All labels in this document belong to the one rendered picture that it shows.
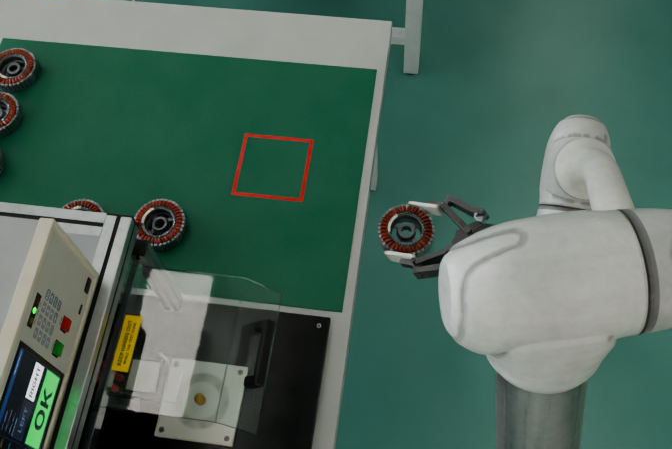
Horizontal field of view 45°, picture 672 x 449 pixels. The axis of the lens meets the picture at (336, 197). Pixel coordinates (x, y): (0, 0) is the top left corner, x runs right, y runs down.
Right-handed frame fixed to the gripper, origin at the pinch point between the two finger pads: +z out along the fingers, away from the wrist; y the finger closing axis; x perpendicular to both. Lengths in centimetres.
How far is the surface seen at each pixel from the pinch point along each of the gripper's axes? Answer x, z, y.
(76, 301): 44, 18, -45
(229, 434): 0, 17, -49
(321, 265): -2.4, 18.4, -9.7
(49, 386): 43, 14, -58
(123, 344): 33, 17, -46
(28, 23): 43, 103, 19
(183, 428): 4, 24, -51
